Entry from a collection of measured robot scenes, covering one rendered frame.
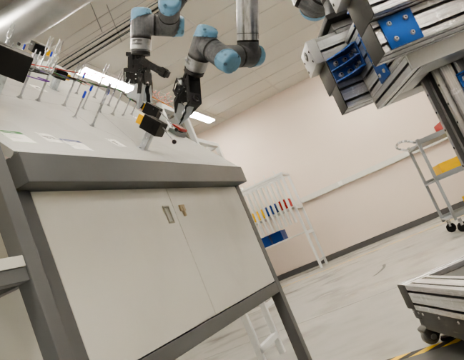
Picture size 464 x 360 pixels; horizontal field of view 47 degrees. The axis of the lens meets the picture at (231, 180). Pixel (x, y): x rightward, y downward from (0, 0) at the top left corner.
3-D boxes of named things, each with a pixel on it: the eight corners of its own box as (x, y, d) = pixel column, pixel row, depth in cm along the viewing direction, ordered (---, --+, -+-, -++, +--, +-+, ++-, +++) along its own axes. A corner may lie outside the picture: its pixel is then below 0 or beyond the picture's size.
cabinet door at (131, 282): (216, 314, 150) (166, 188, 157) (99, 382, 100) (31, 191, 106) (210, 316, 151) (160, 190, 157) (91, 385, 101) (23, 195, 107)
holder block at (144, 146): (162, 162, 154) (176, 131, 152) (131, 143, 158) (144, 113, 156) (170, 163, 158) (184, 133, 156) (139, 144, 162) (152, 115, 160)
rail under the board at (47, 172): (247, 181, 210) (241, 166, 211) (29, 181, 101) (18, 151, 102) (235, 186, 212) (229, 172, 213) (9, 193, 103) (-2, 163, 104)
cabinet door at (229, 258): (277, 280, 201) (237, 185, 207) (219, 313, 151) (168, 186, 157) (270, 282, 202) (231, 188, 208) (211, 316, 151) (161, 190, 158)
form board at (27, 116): (10, 159, 103) (13, 151, 102) (-258, -22, 137) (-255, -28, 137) (236, 170, 212) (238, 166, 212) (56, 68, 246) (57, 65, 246)
